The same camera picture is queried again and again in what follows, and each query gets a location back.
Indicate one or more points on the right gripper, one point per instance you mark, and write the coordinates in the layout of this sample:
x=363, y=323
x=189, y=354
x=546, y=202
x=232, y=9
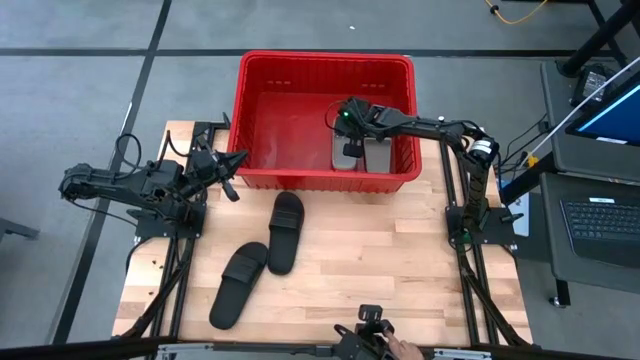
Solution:
x=367, y=117

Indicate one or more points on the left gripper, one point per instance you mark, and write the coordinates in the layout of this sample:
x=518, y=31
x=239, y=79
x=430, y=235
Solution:
x=207, y=167

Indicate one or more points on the black slide sandal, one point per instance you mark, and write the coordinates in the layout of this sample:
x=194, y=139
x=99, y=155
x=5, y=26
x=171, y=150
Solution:
x=285, y=250
x=230, y=300

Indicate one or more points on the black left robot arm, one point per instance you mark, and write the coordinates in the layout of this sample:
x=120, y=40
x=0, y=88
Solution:
x=110, y=182

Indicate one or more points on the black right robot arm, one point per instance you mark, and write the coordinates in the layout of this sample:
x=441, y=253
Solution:
x=430, y=127

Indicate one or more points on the red plastic bin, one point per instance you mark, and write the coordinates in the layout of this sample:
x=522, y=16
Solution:
x=300, y=125

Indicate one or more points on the person's hand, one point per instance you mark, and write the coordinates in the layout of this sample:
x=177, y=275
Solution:
x=405, y=351

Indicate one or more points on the grey equipment cart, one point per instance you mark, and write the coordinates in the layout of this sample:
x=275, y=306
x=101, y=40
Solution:
x=550, y=250

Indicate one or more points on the grey furniture leg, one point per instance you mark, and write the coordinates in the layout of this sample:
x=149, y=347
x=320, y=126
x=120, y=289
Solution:
x=15, y=229

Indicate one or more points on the black power adapter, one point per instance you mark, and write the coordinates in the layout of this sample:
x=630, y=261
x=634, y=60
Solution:
x=592, y=82

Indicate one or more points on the black laptop keyboard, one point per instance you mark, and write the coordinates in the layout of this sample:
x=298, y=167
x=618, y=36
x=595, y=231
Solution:
x=600, y=225

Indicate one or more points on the monitor with blue screen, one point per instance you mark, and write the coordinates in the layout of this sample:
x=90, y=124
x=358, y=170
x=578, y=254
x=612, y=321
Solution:
x=615, y=117

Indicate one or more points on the black stand pole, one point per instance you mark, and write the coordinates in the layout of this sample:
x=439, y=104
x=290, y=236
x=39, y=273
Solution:
x=600, y=37

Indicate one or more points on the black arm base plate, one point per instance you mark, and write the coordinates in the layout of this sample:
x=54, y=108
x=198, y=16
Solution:
x=150, y=230
x=500, y=225

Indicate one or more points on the black aluminium side frame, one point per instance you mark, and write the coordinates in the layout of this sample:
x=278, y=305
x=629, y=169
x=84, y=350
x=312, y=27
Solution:
x=175, y=280
x=475, y=290

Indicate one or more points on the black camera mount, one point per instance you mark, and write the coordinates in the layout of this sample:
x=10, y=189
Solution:
x=360, y=345

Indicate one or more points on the black metal frame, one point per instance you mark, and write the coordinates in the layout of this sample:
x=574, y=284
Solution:
x=75, y=350

